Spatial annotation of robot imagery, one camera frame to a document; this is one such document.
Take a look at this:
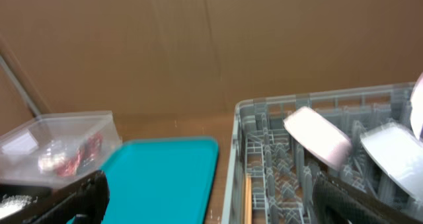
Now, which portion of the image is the grey bowl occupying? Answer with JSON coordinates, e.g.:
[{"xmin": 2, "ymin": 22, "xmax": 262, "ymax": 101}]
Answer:
[{"xmin": 360, "ymin": 122, "xmax": 422, "ymax": 201}]

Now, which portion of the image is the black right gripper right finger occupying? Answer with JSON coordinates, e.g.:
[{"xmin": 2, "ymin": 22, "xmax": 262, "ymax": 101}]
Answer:
[{"xmin": 312, "ymin": 172, "xmax": 422, "ymax": 224}]

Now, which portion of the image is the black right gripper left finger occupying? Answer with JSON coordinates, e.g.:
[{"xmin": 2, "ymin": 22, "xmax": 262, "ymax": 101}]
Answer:
[{"xmin": 1, "ymin": 170, "xmax": 110, "ymax": 224}]

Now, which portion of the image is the clear plastic bin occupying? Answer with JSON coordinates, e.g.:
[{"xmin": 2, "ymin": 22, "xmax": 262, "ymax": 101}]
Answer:
[{"xmin": 1, "ymin": 111, "xmax": 122, "ymax": 188}]

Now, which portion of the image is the black tray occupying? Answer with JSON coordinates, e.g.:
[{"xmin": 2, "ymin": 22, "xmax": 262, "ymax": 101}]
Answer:
[{"xmin": 1, "ymin": 184, "xmax": 52, "ymax": 219}]

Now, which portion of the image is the wooden chopstick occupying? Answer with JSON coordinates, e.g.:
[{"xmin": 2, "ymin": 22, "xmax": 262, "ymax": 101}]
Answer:
[{"xmin": 244, "ymin": 174, "xmax": 252, "ymax": 224}]

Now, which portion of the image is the grey dishwasher rack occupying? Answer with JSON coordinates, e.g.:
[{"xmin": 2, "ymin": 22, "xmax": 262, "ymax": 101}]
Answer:
[{"xmin": 222, "ymin": 83, "xmax": 422, "ymax": 223}]

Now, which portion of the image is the pink bowl with rice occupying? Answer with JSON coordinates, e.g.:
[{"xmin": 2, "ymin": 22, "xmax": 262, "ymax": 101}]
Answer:
[{"xmin": 284, "ymin": 106, "xmax": 352, "ymax": 170}]

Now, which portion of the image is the teal serving tray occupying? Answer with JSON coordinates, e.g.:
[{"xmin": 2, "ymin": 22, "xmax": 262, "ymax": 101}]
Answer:
[{"xmin": 99, "ymin": 136, "xmax": 219, "ymax": 224}]

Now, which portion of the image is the red snack wrapper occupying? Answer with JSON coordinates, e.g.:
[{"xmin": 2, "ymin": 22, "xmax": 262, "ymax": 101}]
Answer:
[{"xmin": 54, "ymin": 133, "xmax": 103, "ymax": 177}]

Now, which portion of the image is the white round plate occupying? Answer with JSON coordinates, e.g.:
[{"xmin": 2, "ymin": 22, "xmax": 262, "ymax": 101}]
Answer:
[{"xmin": 410, "ymin": 75, "xmax": 422, "ymax": 140}]

